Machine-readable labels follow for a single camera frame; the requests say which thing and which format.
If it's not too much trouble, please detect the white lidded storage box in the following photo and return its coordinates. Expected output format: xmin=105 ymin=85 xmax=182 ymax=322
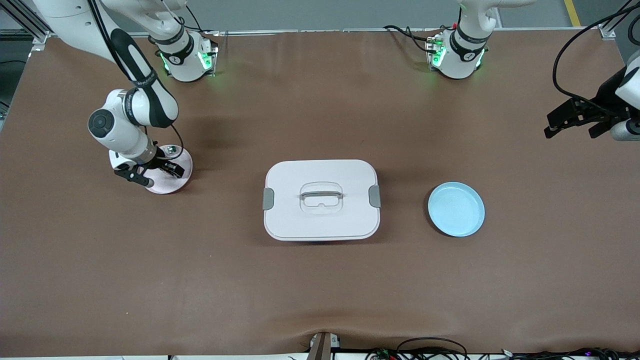
xmin=262 ymin=159 xmax=382 ymax=242

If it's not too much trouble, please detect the pink round plate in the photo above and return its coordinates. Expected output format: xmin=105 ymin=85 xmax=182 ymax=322
xmin=145 ymin=145 xmax=194 ymax=195

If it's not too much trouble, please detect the light blue round plate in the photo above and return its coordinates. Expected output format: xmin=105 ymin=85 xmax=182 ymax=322
xmin=427 ymin=181 xmax=486 ymax=238

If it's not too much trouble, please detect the brown table mat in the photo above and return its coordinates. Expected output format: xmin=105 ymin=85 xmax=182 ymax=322
xmin=0 ymin=29 xmax=640 ymax=358

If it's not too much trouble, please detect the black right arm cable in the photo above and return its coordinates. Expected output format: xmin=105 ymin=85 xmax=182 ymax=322
xmin=89 ymin=0 xmax=185 ymax=162

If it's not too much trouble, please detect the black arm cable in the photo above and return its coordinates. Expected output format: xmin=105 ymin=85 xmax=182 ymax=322
xmin=89 ymin=0 xmax=185 ymax=162
xmin=552 ymin=0 xmax=640 ymax=108

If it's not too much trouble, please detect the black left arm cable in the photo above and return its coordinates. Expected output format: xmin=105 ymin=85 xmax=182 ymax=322
xmin=552 ymin=0 xmax=640 ymax=108

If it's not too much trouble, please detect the aluminium frame strut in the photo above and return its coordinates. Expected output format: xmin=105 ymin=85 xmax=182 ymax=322
xmin=597 ymin=0 xmax=640 ymax=41
xmin=0 ymin=0 xmax=53 ymax=51

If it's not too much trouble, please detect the black base cable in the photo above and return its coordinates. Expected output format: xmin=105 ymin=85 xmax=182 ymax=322
xmin=384 ymin=24 xmax=441 ymax=53

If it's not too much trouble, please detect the silver table edge rail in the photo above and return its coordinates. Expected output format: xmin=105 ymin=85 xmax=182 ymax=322
xmin=30 ymin=27 xmax=616 ymax=40

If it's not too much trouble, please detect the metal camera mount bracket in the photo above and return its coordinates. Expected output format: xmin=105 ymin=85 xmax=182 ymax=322
xmin=306 ymin=331 xmax=342 ymax=360

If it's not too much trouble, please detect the tangled black cable bundle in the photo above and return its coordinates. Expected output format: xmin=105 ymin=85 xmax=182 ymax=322
xmin=365 ymin=346 xmax=640 ymax=360

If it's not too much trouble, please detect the black looped cable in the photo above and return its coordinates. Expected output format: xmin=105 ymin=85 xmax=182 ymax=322
xmin=396 ymin=337 xmax=468 ymax=360

